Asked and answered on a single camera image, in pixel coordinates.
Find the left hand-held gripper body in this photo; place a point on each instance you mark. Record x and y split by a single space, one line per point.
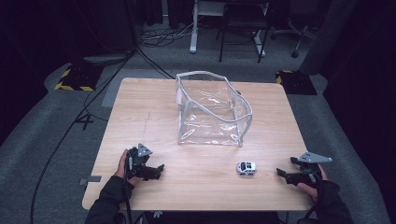
137 160

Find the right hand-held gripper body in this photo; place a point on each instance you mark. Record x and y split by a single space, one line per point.
308 169

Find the white toy car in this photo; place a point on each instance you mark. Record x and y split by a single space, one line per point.
246 168

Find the clear plastic bag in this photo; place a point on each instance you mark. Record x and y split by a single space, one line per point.
214 109

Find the person's left hand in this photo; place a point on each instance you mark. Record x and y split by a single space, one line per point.
120 166

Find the person's right hand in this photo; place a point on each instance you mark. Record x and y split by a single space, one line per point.
309 190

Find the small grey clip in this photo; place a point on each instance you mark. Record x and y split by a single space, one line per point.
157 214

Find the grey tape strip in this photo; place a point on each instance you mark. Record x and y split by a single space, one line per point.
91 179

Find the black yellow striped stand base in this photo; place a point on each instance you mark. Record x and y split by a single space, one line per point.
295 82
79 77

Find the office swivel chair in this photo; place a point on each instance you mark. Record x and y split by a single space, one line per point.
299 32

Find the black metal chair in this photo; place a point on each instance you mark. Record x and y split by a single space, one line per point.
243 21

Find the grey flat base plate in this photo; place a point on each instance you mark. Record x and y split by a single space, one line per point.
106 59

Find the white desk frame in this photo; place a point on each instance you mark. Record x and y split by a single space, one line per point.
194 28

